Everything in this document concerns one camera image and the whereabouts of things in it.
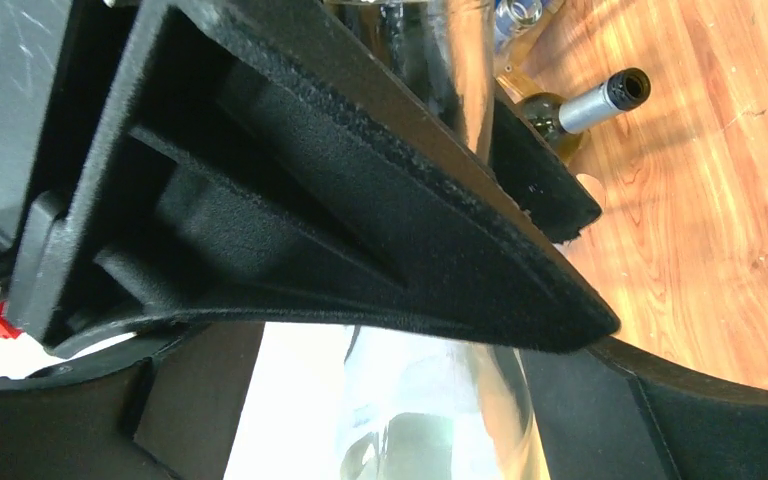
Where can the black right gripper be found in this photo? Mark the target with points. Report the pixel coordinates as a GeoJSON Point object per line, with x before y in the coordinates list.
{"type": "Point", "coordinates": [74, 186]}

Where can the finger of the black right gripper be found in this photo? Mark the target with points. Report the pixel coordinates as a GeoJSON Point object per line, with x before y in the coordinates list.
{"type": "Point", "coordinates": [253, 161]}
{"type": "Point", "coordinates": [530, 172]}

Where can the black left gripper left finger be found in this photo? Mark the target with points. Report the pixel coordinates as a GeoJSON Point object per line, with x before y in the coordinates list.
{"type": "Point", "coordinates": [164, 405]}

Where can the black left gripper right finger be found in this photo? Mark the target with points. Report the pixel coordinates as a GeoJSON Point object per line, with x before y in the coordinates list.
{"type": "Point", "coordinates": [614, 411]}

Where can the clear glass bottle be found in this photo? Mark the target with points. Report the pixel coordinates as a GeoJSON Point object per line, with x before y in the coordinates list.
{"type": "Point", "coordinates": [332, 402]}

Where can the dark labelled clear bottle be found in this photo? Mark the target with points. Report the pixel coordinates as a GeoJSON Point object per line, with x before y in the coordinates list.
{"type": "Point", "coordinates": [441, 50]}

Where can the wooden wine rack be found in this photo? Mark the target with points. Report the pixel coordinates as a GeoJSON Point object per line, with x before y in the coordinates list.
{"type": "Point", "coordinates": [509, 65]}

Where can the olive wine bottle silver neck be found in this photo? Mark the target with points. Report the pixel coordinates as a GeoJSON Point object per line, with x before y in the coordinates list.
{"type": "Point", "coordinates": [562, 122]}

